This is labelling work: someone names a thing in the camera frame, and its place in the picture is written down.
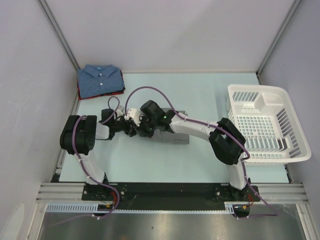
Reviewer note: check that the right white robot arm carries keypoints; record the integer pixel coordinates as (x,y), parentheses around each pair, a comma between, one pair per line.
(225,139)

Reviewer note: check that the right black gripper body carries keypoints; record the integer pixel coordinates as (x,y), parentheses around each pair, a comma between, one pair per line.
(147,127)

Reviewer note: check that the folded red shirt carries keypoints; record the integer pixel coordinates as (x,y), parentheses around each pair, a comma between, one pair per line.
(104,84)

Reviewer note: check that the folded blue checked shirt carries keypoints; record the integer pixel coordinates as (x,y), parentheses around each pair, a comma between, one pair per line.
(93,69)

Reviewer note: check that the white slotted cable duct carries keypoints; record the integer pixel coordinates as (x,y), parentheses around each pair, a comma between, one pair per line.
(92,208)

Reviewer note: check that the left aluminium corner post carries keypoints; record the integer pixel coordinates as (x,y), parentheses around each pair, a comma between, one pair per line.
(49,15)

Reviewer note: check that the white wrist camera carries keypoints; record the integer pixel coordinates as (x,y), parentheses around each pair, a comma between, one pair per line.
(120,111)
(133,114)

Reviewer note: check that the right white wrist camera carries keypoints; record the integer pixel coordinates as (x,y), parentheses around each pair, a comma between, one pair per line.
(133,114)

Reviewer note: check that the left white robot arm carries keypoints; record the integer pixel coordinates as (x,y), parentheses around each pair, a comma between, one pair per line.
(80,134)

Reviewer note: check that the right aluminium corner post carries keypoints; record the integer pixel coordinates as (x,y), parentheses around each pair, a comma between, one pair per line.
(279,35)

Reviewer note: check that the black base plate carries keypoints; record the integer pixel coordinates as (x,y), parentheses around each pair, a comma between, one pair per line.
(156,196)

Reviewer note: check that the aluminium corner post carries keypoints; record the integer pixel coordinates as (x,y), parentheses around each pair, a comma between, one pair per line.
(49,15)
(279,35)

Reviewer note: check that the aluminium frame rail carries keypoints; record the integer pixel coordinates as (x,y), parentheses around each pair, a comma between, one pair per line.
(272,193)

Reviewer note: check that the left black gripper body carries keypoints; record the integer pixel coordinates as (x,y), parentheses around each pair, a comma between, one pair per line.
(128,126)

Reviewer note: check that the white plastic laundry basket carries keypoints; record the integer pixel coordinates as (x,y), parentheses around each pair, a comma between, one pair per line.
(266,118)

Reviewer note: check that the grey long sleeve shirt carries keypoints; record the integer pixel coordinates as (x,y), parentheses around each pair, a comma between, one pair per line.
(169,137)

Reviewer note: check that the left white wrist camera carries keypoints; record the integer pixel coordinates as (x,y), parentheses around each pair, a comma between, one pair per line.
(120,111)

